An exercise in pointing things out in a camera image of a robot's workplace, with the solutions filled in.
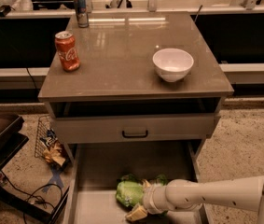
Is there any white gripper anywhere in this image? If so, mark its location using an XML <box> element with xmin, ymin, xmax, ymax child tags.
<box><xmin>125</xmin><ymin>179</ymin><xmax>168</xmax><ymax>222</ymax></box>

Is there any green rice chip bag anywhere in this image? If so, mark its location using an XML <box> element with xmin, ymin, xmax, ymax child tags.
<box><xmin>115</xmin><ymin>174</ymin><xmax>168</xmax><ymax>210</ymax></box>

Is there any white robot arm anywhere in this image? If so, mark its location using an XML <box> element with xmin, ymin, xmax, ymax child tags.
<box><xmin>126</xmin><ymin>175</ymin><xmax>264</xmax><ymax>224</ymax></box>

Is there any open middle drawer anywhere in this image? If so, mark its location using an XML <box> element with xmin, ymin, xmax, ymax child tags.
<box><xmin>63</xmin><ymin>141</ymin><xmax>198</xmax><ymax>224</ymax></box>

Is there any yellow crumpled snack bag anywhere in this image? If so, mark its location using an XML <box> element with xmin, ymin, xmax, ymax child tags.
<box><xmin>43</xmin><ymin>142</ymin><xmax>66</xmax><ymax>167</ymax></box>

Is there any grey drawer cabinet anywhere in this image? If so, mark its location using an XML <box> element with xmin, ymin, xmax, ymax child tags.
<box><xmin>37</xmin><ymin>11</ymin><xmax>235</xmax><ymax>224</ymax></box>

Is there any blue snack bag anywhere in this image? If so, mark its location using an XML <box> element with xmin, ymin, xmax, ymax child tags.
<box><xmin>39</xmin><ymin>129</ymin><xmax>57</xmax><ymax>148</ymax></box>

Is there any white ceramic bowl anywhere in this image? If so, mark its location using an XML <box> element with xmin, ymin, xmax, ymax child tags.
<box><xmin>152</xmin><ymin>49</ymin><xmax>194</xmax><ymax>82</ymax></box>

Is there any black tray stand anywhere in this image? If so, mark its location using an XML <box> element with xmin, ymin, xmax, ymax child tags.
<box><xmin>0</xmin><ymin>113</ymin><xmax>68</xmax><ymax>224</ymax></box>

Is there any orange Coca-Cola can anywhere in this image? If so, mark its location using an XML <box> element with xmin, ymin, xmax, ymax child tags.
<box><xmin>55</xmin><ymin>31</ymin><xmax>80</xmax><ymax>72</ymax></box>

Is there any blue silver energy drink can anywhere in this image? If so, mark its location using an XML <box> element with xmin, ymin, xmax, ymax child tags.
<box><xmin>73</xmin><ymin>0</ymin><xmax>89</xmax><ymax>28</ymax></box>

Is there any top drawer with black handle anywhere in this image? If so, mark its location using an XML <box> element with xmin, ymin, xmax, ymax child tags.
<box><xmin>51</xmin><ymin>113</ymin><xmax>220</xmax><ymax>144</ymax></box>

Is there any black floor cable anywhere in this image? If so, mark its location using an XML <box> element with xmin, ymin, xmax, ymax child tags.
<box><xmin>0</xmin><ymin>168</ymin><xmax>64</xmax><ymax>224</ymax></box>

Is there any wire mesh basket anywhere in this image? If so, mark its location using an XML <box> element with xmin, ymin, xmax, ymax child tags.
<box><xmin>35</xmin><ymin>115</ymin><xmax>51</xmax><ymax>159</ymax></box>

